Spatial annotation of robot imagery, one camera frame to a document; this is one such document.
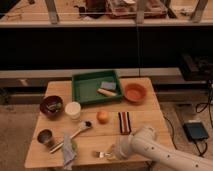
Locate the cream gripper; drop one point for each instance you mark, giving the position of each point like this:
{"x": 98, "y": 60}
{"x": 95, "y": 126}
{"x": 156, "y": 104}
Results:
{"x": 110, "y": 153}

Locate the silver metal fork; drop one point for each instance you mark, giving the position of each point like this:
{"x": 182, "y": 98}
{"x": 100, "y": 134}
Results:
{"x": 101, "y": 154}

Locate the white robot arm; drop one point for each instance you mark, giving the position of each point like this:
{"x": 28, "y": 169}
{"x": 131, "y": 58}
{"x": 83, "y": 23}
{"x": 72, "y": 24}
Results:
{"x": 143, "y": 142}

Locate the red orange bowl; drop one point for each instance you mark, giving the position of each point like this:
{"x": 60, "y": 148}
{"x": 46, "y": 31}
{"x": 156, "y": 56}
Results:
{"x": 135, "y": 92}

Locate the dark maroon bowl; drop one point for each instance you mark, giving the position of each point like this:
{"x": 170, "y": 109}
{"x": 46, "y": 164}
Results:
{"x": 51, "y": 106}

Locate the orange fruit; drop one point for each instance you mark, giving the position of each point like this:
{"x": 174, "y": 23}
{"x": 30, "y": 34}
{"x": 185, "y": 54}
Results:
{"x": 102, "y": 117}

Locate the wooden dish brush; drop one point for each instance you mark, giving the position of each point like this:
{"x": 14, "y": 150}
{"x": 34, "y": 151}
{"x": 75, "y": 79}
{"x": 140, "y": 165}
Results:
{"x": 83, "y": 126}

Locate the grey blue cloth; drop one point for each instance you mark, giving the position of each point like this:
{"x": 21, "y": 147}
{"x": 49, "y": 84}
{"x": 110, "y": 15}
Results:
{"x": 69, "y": 150}

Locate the striped black red white block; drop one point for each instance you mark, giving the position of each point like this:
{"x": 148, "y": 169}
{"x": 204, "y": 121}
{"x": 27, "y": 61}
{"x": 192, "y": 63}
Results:
{"x": 124, "y": 123}

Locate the wooden table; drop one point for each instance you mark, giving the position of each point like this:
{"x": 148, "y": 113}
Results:
{"x": 101, "y": 136}

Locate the white paper cup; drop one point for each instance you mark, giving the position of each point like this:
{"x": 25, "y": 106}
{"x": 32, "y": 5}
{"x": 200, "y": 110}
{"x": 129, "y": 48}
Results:
{"x": 73, "y": 110}

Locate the small metal cup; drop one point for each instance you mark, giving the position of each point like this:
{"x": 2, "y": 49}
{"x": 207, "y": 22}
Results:
{"x": 44, "y": 136}

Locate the blue grey sponge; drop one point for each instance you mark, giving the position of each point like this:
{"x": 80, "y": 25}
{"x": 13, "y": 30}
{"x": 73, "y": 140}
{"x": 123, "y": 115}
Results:
{"x": 108, "y": 86}

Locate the green plastic tray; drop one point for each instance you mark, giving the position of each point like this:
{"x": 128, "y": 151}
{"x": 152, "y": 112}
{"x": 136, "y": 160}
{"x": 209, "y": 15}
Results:
{"x": 85, "y": 87}

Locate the black foot pedal box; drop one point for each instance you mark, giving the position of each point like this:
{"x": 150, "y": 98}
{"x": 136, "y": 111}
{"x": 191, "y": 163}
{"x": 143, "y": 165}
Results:
{"x": 195, "y": 131}

